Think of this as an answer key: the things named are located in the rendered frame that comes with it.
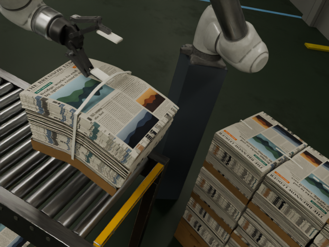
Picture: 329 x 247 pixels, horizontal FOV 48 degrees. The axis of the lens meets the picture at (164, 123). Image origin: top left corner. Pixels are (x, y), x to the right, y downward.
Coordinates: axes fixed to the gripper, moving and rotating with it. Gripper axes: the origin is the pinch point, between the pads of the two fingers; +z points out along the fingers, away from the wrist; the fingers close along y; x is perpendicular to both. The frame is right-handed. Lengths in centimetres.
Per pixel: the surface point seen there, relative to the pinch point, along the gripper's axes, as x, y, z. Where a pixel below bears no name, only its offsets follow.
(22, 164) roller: 15, 50, -18
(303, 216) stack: -32, 45, 80
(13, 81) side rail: -20, 54, -57
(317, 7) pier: -512, 115, 48
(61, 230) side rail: 28, 47, 10
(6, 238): 8, 131, -34
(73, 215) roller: 21, 48, 9
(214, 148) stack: -49, 53, 36
